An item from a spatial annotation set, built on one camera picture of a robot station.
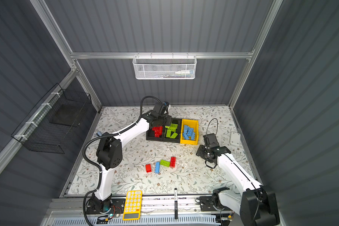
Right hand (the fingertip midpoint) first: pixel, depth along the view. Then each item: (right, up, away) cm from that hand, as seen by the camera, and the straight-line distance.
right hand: (202, 152), depth 85 cm
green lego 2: (-19, +14, +17) cm, 29 cm away
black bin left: (-34, +8, +14) cm, 38 cm away
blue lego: (-9, +8, +13) cm, 18 cm away
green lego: (-24, -8, +3) cm, 25 cm away
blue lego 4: (-5, +12, +14) cm, 19 cm away
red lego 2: (-27, +13, +13) cm, 33 cm away
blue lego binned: (-9, +13, +13) cm, 21 cm away
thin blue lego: (-28, -10, 0) cm, 30 cm away
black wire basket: (-83, +15, -15) cm, 86 cm away
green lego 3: (-22, +10, +17) cm, 29 cm away
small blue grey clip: (-72, +10, +17) cm, 75 cm away
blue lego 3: (-7, +11, +13) cm, 19 cm away
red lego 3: (-30, +10, +16) cm, 35 cm away
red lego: (-18, -7, +4) cm, 20 cm away
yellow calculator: (-39, -26, -14) cm, 49 cm away
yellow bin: (-5, +17, +17) cm, 25 cm away
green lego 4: (-18, +8, +16) cm, 25 cm away
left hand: (-18, +20, +7) cm, 27 cm away
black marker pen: (-17, -25, -11) cm, 32 cm away
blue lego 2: (-4, +9, +13) cm, 17 cm away
